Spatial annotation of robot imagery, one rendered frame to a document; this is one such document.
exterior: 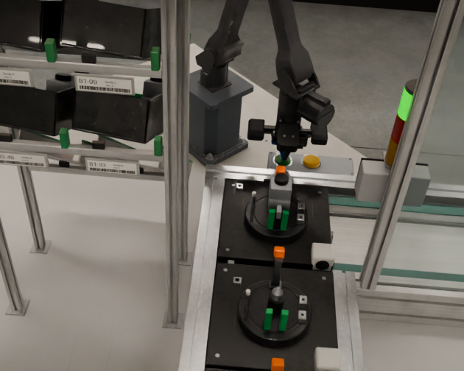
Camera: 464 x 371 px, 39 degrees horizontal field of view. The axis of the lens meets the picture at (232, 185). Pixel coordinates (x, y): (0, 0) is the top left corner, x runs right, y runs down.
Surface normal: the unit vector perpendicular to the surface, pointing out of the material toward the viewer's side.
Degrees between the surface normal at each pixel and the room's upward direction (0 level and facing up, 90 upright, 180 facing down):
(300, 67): 55
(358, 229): 0
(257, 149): 0
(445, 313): 90
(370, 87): 0
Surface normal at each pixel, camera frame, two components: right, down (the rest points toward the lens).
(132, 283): 0.05, -0.73
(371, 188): -0.07, 0.67
